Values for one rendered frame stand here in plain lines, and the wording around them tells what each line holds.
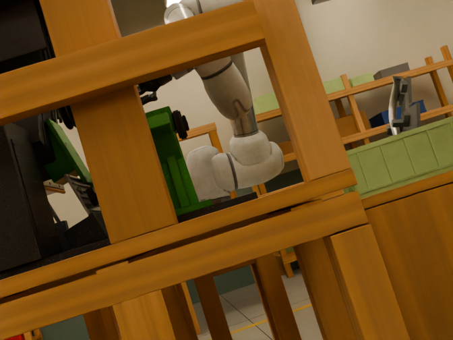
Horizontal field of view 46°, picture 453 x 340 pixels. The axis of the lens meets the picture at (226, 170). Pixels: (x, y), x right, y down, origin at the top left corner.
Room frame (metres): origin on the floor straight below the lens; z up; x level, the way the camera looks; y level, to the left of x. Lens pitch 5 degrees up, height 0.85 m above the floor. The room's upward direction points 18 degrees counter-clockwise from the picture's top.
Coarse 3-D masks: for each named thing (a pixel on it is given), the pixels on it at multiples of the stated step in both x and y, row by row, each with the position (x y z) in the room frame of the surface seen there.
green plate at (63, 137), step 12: (48, 120) 1.45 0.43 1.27; (60, 132) 1.50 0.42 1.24; (60, 144) 1.45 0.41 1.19; (60, 156) 1.47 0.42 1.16; (72, 156) 1.46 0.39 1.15; (48, 168) 1.46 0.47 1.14; (60, 168) 1.46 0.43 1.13; (72, 168) 1.47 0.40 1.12; (84, 168) 1.53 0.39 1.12; (60, 180) 1.48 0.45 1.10; (84, 180) 1.45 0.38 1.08
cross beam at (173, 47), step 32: (160, 32) 1.07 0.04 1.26; (192, 32) 1.07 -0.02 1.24; (224, 32) 1.07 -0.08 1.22; (256, 32) 1.08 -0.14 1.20; (32, 64) 1.06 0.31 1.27; (64, 64) 1.06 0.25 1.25; (96, 64) 1.06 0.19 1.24; (128, 64) 1.07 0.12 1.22; (160, 64) 1.07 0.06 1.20; (192, 64) 1.10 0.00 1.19; (0, 96) 1.05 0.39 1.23; (32, 96) 1.06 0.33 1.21; (64, 96) 1.06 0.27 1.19
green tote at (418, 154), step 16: (416, 128) 1.80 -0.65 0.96; (432, 128) 1.80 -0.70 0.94; (448, 128) 1.79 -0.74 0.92; (368, 144) 1.82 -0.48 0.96; (384, 144) 1.82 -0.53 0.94; (400, 144) 1.82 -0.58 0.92; (416, 144) 1.81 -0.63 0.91; (432, 144) 1.80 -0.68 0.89; (448, 144) 1.80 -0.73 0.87; (352, 160) 1.84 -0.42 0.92; (368, 160) 1.83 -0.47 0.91; (384, 160) 1.82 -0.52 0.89; (400, 160) 1.82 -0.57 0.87; (416, 160) 1.81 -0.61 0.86; (432, 160) 1.80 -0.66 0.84; (448, 160) 1.80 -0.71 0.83; (368, 176) 1.83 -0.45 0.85; (384, 176) 1.83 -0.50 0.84; (400, 176) 1.82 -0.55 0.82; (416, 176) 1.81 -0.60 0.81; (432, 176) 1.81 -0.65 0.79; (368, 192) 1.84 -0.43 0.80
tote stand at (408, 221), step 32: (384, 192) 1.82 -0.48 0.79; (416, 192) 1.80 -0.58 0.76; (448, 192) 1.79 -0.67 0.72; (384, 224) 1.82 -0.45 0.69; (416, 224) 1.81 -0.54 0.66; (448, 224) 1.79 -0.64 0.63; (384, 256) 1.82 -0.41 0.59; (416, 256) 1.81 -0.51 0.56; (448, 256) 1.80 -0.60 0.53; (416, 288) 1.82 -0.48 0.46; (448, 288) 1.80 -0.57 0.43; (416, 320) 1.82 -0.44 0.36; (448, 320) 1.81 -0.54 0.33
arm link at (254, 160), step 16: (208, 0) 1.88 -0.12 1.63; (224, 0) 1.89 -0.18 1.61; (240, 0) 1.90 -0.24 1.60; (240, 64) 1.99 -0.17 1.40; (240, 128) 2.07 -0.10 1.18; (256, 128) 2.10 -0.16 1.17; (240, 144) 2.07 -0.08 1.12; (256, 144) 2.07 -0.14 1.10; (272, 144) 2.13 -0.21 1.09; (240, 160) 2.09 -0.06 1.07; (256, 160) 2.09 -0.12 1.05; (272, 160) 2.11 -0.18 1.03; (240, 176) 2.10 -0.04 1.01; (256, 176) 2.11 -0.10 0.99; (272, 176) 2.15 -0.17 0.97
